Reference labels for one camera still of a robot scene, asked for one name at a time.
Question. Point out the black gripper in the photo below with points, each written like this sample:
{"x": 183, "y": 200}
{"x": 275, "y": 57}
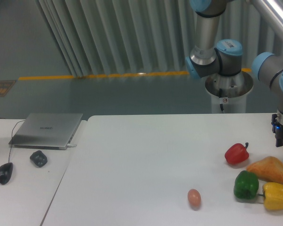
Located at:
{"x": 277, "y": 129}

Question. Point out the triangular orange bread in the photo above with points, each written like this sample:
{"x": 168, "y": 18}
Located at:
{"x": 268, "y": 169}

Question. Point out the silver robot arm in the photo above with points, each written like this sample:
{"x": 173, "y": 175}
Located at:
{"x": 220, "y": 62}

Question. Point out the yellow bell pepper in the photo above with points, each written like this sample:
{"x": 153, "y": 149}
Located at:
{"x": 272, "y": 194}

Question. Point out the red bell pepper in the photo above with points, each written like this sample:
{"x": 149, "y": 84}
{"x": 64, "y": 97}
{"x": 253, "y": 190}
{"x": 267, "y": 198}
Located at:
{"x": 237, "y": 153}

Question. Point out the green bell pepper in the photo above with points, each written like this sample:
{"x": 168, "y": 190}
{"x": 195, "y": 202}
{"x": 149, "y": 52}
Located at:
{"x": 246, "y": 185}

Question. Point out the brown egg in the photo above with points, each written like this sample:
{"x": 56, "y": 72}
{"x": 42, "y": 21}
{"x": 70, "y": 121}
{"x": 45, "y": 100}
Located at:
{"x": 194, "y": 198}

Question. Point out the grey pleated curtain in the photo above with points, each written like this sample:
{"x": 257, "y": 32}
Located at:
{"x": 131, "y": 36}

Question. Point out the silver laptop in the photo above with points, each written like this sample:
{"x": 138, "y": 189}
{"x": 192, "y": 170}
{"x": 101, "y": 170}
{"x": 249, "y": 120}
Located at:
{"x": 47, "y": 131}

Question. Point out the small black gadget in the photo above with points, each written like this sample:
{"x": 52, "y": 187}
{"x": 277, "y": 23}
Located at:
{"x": 39, "y": 158}

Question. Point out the black computer mouse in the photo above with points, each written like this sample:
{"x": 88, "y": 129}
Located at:
{"x": 6, "y": 172}

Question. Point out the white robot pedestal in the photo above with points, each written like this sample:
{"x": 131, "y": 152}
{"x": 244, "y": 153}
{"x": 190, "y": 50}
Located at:
{"x": 229, "y": 94}

